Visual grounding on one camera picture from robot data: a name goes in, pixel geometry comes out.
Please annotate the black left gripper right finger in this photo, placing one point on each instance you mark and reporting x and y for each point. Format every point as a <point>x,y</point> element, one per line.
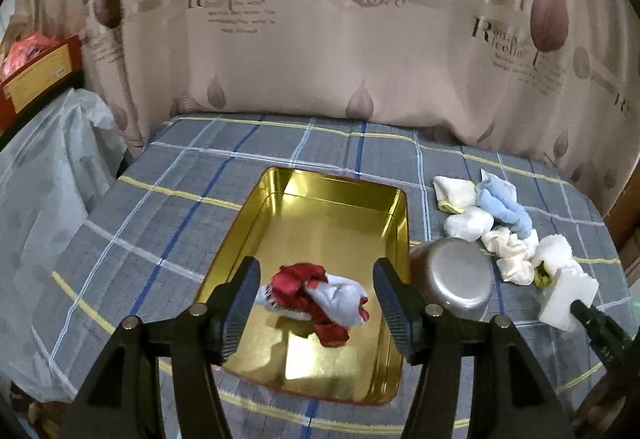
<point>432,338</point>

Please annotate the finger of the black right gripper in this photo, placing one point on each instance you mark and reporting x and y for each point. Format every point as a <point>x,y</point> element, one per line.
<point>615,348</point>

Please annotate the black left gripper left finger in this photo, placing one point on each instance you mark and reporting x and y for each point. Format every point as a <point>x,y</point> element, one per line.
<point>205,336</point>

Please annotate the white tissue pack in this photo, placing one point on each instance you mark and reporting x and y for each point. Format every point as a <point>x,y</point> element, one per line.
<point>568,285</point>

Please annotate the white fluffy cloth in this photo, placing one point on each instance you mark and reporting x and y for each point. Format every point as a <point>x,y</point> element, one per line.
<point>553,256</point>

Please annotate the light blue fluffy towel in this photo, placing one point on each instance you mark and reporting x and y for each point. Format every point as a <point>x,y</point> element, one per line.
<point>502,204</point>

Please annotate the silver metal bowl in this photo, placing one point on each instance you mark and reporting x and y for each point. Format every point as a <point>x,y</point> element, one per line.
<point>455,274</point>

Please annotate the red and white sock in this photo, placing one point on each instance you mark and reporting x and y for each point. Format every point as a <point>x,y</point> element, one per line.
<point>306,292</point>

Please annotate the grey plaid bed sheet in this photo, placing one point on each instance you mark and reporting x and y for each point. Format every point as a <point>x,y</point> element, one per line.
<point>209,190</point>

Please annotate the gold rectangular metal tin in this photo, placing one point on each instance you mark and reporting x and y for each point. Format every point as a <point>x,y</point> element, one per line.
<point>344,225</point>

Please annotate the white balled sock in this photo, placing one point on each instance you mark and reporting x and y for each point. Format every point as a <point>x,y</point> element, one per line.
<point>470,225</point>

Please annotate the cream scrunched cloth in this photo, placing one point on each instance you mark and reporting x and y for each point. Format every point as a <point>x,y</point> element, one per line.
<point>514,256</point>

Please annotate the white yellow-trimmed folded cloth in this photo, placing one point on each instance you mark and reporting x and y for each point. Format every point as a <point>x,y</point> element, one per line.
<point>454,195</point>

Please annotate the translucent plastic cover sheet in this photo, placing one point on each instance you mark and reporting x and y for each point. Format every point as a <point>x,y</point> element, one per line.
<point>52,173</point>

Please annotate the red and yellow box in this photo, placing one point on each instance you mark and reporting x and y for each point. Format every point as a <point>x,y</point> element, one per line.
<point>35,80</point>

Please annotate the beige leaf-print curtain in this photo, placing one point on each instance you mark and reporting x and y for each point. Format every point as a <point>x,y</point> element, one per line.
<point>554,80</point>

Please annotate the red plastic bag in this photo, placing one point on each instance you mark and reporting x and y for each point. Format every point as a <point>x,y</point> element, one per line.
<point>25,50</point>

